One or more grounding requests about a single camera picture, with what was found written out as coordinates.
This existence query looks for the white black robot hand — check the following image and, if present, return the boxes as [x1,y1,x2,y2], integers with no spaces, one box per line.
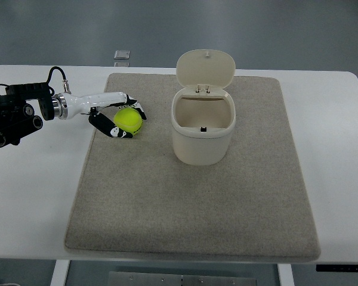
[55,92,147,138]

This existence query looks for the yellow tennis ball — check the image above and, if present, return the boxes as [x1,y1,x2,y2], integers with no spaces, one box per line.
[113,108,143,135]

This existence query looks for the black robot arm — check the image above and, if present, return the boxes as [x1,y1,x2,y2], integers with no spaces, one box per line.
[0,82,67,148]

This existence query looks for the metal floor socket plate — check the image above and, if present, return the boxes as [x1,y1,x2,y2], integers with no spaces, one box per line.
[113,50,131,60]

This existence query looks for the grey felt mat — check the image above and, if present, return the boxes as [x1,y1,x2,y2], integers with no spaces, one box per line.
[65,73,320,262]

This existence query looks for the beige lidded plastic bin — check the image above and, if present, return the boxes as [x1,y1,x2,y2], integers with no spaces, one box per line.
[171,49,236,166]

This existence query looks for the white table leg left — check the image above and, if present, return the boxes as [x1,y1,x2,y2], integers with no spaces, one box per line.
[50,260,70,286]

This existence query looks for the white table leg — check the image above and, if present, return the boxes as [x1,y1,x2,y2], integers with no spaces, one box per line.
[50,260,70,286]
[277,264,295,286]

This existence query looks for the white table leg right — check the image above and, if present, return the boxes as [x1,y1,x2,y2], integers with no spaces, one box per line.
[277,264,295,286]

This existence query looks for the black table control panel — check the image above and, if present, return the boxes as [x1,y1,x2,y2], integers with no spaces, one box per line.
[316,264,358,273]

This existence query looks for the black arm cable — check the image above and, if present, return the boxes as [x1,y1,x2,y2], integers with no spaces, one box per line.
[0,66,72,96]

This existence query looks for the grey metal base plate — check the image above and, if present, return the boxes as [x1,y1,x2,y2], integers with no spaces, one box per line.
[107,271,257,286]

